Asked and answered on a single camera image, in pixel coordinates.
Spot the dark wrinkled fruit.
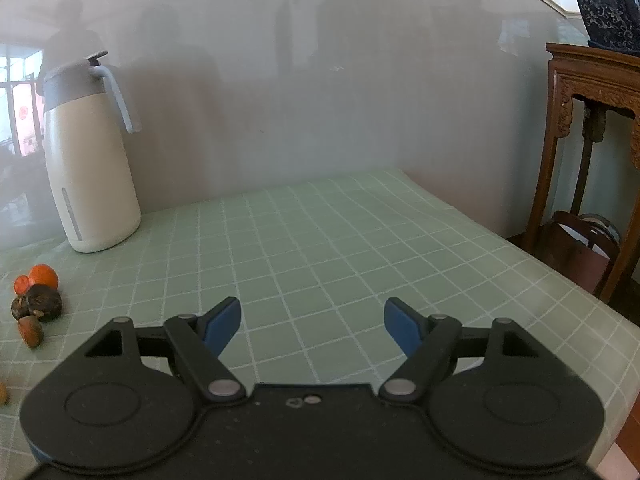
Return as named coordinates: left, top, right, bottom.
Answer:
left=11, top=295, right=30, bottom=321
left=25, top=284, right=63, bottom=322

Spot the brown egg-shaped fruit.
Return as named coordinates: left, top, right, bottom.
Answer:
left=16, top=315, right=44, bottom=349

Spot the orange tangerine near jug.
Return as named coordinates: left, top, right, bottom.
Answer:
left=27, top=263, right=60, bottom=289

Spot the brown bag under table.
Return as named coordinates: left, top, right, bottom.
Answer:
left=539, top=210, right=622, bottom=295

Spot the white grey thermos jug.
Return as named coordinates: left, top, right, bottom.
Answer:
left=42, top=51, right=141, bottom=254

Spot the tan nut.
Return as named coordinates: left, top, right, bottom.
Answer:
left=0, top=384, right=10, bottom=405

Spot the carved wooden side table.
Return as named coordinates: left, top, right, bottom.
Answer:
left=520, top=42, right=640, bottom=304

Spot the dark blue plant pot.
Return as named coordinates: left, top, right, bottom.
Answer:
left=577, top=0, right=640, bottom=56

